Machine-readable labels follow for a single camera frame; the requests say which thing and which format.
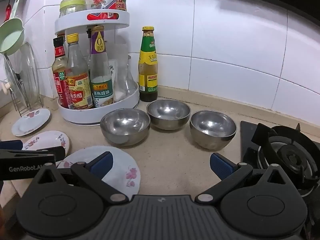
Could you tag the green saucepan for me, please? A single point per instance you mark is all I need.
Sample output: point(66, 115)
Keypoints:
point(10, 37)

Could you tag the glass pot lid beige knob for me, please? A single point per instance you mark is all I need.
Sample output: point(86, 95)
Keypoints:
point(11, 75)

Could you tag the yellow cap vinegar bottle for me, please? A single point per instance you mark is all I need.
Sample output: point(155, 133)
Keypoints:
point(77, 90)

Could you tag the clear glass flask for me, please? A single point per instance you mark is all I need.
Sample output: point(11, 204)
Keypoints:
point(125, 80)

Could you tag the red blue seasoning packet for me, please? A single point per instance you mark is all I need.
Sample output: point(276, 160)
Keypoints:
point(100, 16)

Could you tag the green yellow label sauce bottle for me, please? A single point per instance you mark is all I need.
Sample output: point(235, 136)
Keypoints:
point(148, 55)

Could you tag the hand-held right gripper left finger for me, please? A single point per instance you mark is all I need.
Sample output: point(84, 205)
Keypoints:
point(101, 166)

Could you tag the green lid jar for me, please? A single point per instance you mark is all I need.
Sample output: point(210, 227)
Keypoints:
point(72, 5)

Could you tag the white two-tier seasoning rack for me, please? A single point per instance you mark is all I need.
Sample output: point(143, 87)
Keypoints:
point(100, 116)

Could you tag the small white plate red flowers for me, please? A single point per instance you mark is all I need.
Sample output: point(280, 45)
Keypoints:
point(31, 121)

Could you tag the red label sauce bottle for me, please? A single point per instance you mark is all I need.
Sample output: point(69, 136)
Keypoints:
point(60, 52)

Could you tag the white plate red pink flowers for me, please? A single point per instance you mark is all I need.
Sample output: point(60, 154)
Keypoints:
point(47, 140)

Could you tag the large white plate pink flowers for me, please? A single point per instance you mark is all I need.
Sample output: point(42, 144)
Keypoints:
point(122, 172)

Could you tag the black gas stove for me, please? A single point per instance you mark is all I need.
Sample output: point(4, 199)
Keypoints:
point(287, 152)

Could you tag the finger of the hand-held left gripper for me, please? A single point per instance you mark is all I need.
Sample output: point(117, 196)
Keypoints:
point(11, 145)
point(53, 152)

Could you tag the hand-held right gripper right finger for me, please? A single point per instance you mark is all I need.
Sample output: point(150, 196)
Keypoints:
point(221, 166)

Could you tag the steel bowl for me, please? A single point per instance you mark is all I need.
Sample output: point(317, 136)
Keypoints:
point(168, 113)
point(125, 127)
point(212, 130)

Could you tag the purple green label bottle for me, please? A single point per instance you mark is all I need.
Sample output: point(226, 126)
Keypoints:
point(101, 87)

